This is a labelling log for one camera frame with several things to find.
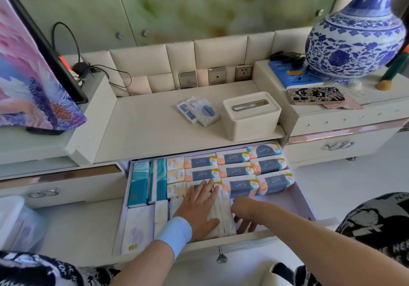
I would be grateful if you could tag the stack of orange tissue packets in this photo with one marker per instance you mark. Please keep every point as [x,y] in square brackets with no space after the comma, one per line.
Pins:
[239,170]

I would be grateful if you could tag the blue white porcelain vase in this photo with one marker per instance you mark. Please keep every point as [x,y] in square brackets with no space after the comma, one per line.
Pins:
[354,42]

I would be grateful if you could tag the cream padded back panel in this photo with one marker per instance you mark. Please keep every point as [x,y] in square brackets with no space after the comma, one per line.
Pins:
[179,58]

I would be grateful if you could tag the person's right fingers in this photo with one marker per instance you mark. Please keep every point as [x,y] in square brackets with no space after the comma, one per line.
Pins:
[245,226]

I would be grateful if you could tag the green orange stick toy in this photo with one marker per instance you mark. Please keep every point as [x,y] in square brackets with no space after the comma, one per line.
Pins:
[391,71]

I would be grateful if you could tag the black power plug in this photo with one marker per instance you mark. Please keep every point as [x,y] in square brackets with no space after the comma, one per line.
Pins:
[81,68]

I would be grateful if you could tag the white tissue packets bundle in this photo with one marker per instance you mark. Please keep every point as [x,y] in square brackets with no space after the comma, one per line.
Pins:
[223,209]

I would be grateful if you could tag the black white patterned clothing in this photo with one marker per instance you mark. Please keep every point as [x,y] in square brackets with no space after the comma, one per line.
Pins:
[377,221]

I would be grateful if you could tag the phone with patterned case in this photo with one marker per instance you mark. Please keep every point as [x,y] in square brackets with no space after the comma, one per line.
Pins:
[314,95]

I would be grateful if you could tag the teal tissue pack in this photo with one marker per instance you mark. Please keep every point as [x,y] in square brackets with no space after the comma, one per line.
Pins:
[139,183]
[158,180]

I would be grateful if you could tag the black television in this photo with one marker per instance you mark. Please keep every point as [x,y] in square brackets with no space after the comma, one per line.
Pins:
[48,55]

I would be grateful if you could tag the colourful patterned cloth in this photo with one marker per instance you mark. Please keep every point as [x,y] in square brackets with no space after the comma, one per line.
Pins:
[32,87]

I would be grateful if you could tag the white tissue box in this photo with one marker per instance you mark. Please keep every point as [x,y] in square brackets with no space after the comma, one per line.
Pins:
[252,119]

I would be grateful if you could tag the person's left hand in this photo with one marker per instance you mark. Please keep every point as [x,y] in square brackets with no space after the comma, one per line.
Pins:
[195,213]

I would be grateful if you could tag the open white drawer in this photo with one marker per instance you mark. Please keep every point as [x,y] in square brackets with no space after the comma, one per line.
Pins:
[297,205]

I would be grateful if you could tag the black charger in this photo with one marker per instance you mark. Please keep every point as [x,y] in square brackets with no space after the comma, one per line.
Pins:
[287,57]

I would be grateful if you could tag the pink flat pouch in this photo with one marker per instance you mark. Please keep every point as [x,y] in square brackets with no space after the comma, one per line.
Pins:
[350,103]

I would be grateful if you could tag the small pale yellow tissue packet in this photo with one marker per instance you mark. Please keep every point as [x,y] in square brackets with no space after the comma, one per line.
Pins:
[176,189]
[175,176]
[175,163]

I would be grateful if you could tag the light blue wristband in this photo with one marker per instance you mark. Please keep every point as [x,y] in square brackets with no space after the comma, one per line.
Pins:
[175,234]

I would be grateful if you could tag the person's left thumb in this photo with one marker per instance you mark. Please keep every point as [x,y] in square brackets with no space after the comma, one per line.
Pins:
[213,224]

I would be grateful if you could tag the cream cabinet with drawer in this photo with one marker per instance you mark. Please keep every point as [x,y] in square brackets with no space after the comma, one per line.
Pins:
[338,129]
[48,148]

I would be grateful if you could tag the blue box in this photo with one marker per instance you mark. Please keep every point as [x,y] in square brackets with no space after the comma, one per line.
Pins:
[294,77]

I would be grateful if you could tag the blue white pocket tissue pack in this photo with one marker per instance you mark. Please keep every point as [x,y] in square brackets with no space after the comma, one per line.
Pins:
[207,113]
[194,103]
[187,113]

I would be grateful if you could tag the person's left forearm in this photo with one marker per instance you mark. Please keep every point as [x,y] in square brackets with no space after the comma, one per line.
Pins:
[143,266]

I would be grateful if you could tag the translucent plastic container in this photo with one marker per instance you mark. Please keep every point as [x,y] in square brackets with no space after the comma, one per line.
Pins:
[19,225]

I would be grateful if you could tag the narrow white tissue packet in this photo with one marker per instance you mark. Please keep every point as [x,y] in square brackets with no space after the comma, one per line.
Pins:
[161,217]

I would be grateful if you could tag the person's right forearm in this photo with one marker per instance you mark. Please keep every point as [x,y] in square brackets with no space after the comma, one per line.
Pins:
[319,247]

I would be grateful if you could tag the large white printed tissue pack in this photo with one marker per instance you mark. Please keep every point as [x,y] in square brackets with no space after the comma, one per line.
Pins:
[137,229]

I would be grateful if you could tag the person's right hand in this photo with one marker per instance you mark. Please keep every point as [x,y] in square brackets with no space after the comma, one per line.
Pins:
[246,209]

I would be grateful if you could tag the silver wall socket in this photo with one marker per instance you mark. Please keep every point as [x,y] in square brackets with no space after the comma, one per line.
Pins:
[243,73]
[187,80]
[217,76]

